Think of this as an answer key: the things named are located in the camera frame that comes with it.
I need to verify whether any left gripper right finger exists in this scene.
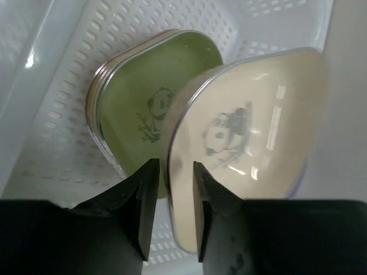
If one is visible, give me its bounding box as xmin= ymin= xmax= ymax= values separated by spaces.
xmin=193 ymin=162 xmax=366 ymax=274

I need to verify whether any green plate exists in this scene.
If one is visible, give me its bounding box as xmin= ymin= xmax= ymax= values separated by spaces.
xmin=96 ymin=30 xmax=225 ymax=200

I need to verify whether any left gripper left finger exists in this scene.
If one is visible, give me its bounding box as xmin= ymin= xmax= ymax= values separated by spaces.
xmin=1 ymin=159 xmax=159 ymax=274

